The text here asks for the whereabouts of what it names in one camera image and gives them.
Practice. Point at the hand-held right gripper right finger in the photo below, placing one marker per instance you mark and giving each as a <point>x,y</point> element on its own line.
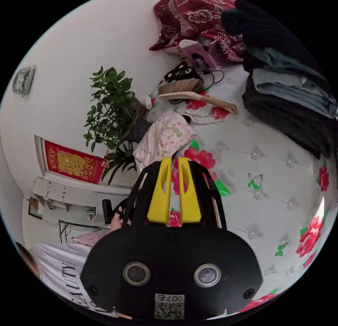
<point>189,199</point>

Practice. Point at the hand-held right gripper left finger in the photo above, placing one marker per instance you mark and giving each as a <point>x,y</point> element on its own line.
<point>159,194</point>

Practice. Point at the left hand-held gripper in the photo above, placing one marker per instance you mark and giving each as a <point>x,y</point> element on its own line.
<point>123,211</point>

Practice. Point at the pink floral long skirt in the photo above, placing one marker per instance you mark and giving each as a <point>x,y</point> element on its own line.
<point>163,138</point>

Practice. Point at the red floral pillow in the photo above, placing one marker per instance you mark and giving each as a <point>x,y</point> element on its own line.
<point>192,17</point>

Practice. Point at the person's left hand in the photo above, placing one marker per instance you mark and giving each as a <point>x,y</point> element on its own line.
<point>116,223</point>

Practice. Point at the white cupboard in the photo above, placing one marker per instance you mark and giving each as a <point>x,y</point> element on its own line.
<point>76,196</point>

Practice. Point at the person's body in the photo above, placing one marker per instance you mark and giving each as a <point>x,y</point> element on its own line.
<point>60,273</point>

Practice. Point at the small white bottle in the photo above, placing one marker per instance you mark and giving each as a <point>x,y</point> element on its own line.
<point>149,102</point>

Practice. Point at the green potted plant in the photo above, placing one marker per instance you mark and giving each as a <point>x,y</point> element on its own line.
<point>113,104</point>

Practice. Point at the beige bed brush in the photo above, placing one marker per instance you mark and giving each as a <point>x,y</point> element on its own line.
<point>184,89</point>

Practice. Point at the black dotted box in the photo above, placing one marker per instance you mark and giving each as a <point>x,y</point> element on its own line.
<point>182,72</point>

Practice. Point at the pile of clothes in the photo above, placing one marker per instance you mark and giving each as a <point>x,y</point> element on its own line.
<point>285,99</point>

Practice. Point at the pink printed box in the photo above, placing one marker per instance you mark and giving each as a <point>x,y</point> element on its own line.
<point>199,55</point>

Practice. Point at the red and gold wall hanging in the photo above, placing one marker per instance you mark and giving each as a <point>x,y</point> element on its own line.
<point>71,163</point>

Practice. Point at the framed wall plaque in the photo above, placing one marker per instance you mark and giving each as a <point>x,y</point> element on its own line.
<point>23,81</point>

